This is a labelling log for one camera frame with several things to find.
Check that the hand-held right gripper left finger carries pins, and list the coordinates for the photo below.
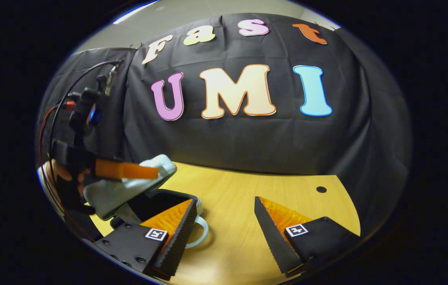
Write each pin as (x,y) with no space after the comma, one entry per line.
(178,241)

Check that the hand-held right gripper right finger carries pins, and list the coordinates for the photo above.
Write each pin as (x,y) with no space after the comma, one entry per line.
(273,237)

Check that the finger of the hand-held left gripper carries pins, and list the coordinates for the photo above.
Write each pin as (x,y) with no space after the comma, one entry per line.
(128,170)

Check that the small pale green suitcase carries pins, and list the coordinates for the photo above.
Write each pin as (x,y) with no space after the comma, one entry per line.
(109,196)

